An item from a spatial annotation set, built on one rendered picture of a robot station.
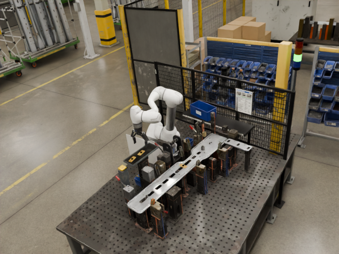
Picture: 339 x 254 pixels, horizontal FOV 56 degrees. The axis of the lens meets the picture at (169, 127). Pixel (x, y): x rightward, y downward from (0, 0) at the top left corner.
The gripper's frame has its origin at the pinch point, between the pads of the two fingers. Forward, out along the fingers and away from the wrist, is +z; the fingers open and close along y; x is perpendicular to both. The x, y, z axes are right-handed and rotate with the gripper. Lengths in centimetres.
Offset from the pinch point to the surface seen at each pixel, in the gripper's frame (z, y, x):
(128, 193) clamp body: 22, -14, 44
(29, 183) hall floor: 130, 218, 9
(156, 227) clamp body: 45, -44, 49
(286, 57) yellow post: -61, -105, -110
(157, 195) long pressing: 26, -36, 31
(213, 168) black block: 37, -60, -37
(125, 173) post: 16.4, 0.9, 27.9
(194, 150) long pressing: 27, -36, -44
